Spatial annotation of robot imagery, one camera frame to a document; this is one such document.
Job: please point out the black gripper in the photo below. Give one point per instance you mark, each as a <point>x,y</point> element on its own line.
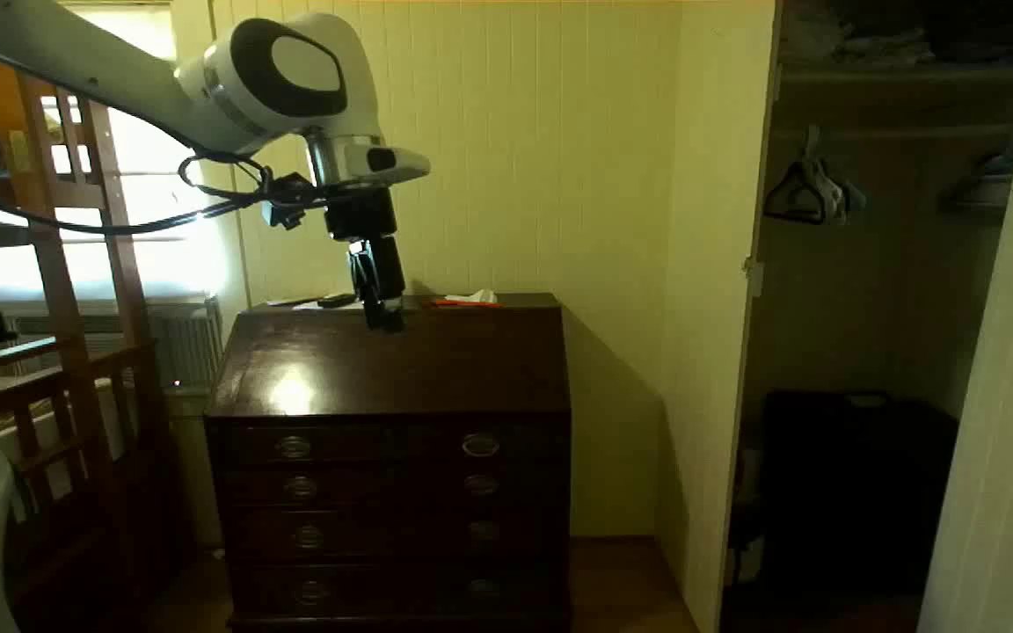
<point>361,217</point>

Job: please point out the white closet door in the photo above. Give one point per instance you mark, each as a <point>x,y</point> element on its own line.
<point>1002,408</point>

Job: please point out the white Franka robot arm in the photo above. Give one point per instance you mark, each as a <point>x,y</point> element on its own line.
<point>261,76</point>

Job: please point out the black remote control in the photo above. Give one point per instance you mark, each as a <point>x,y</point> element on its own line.
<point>319,301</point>

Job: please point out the red item with white tissue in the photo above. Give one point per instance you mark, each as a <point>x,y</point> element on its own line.
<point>458,301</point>

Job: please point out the dark wooden slant-front dresser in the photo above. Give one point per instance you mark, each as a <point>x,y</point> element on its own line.
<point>388,470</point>

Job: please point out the bunch of clothes hangers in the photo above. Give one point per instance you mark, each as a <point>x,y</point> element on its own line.
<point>809,188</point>

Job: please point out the black suitcase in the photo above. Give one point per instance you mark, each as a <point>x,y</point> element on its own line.
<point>851,487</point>

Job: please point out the closet shelf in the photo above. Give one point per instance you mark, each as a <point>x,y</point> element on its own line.
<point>904,76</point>

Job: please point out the folded clothes pile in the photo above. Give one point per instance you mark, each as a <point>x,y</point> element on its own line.
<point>904,36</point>

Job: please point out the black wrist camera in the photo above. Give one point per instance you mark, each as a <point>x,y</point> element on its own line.
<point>288,201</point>

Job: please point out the white wall heater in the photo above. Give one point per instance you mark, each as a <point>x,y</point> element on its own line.
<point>185,345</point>

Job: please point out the wooden bunk bed frame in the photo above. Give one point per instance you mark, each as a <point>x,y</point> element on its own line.
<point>60,304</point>

